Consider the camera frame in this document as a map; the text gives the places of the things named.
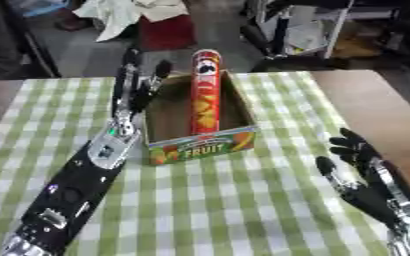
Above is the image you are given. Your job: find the printed cardboard box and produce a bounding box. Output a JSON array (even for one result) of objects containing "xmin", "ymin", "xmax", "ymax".
[{"xmin": 140, "ymin": 69, "xmax": 260, "ymax": 166}]

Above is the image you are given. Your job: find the red cylindrical chip can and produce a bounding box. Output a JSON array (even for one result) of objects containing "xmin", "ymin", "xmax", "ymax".
[{"xmin": 189, "ymin": 48, "xmax": 225, "ymax": 136}]

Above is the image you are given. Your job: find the red chair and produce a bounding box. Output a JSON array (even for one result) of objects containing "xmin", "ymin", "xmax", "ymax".
[{"xmin": 136, "ymin": 13, "xmax": 198, "ymax": 52}]

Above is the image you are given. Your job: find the person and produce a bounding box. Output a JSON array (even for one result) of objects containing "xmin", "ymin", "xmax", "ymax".
[{"xmin": 0, "ymin": 0, "xmax": 64, "ymax": 81}]

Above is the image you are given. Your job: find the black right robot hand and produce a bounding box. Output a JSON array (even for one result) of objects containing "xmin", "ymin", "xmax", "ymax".
[{"xmin": 315, "ymin": 127, "xmax": 410, "ymax": 224}]

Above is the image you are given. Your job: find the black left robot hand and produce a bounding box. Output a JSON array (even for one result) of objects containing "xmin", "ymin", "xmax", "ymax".
[{"xmin": 108, "ymin": 47, "xmax": 174, "ymax": 125}]

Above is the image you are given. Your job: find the white cloth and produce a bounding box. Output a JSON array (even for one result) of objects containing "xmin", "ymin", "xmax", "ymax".
[{"xmin": 72, "ymin": 0, "xmax": 191, "ymax": 43}]

